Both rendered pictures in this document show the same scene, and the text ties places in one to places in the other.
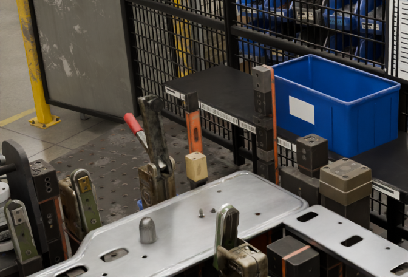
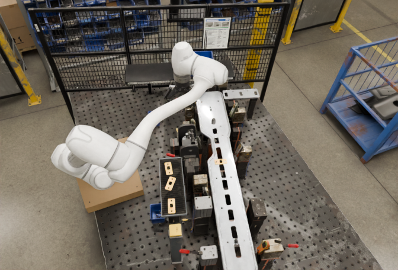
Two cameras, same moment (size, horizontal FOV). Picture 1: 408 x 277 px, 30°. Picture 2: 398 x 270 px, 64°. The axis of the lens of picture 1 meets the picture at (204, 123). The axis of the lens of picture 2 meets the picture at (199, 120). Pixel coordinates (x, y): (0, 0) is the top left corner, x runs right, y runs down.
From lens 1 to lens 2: 1.98 m
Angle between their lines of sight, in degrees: 57
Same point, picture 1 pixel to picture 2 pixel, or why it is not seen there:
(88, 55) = not seen: outside the picture
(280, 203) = (217, 95)
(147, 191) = (190, 113)
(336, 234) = (236, 94)
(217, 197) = (204, 103)
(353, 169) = not seen: hidden behind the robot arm
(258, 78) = not seen: hidden behind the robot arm
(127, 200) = (128, 123)
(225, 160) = (128, 92)
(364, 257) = (248, 95)
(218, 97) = (151, 77)
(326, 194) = (221, 87)
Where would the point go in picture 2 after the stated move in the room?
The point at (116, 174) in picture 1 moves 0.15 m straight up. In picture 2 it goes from (108, 119) to (105, 107)
